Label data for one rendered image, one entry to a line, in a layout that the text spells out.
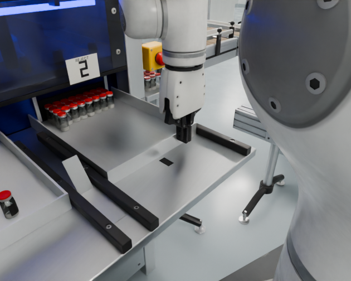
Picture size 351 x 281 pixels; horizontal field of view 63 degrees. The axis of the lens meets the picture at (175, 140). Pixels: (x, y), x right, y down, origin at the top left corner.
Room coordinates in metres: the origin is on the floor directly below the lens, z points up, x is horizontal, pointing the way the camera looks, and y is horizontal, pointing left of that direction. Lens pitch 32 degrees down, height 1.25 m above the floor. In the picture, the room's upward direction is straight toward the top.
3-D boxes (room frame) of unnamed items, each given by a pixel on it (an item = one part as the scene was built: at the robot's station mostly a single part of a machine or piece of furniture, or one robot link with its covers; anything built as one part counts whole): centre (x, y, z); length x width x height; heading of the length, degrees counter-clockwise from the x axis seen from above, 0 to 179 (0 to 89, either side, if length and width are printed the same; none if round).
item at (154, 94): (0.93, 0.10, 0.87); 0.14 x 0.13 x 0.02; 47
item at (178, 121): (0.54, -0.01, 0.93); 0.03 x 0.03 x 0.07; 47
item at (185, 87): (0.55, -0.02, 1.03); 0.10 x 0.08 x 0.11; 137
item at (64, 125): (0.63, 0.28, 0.91); 0.02 x 0.02 x 0.05
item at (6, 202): (0.34, 0.28, 0.90); 0.02 x 0.02 x 0.04
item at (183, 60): (0.56, -0.02, 1.09); 0.09 x 0.08 x 0.03; 137
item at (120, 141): (0.63, 0.16, 0.90); 0.34 x 0.26 x 0.04; 47
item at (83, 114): (0.70, 0.24, 0.90); 0.18 x 0.02 x 0.05; 137
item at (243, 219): (1.28, -0.54, 0.07); 0.50 x 0.08 x 0.14; 137
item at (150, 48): (0.89, 0.08, 1.00); 0.08 x 0.07 x 0.07; 47
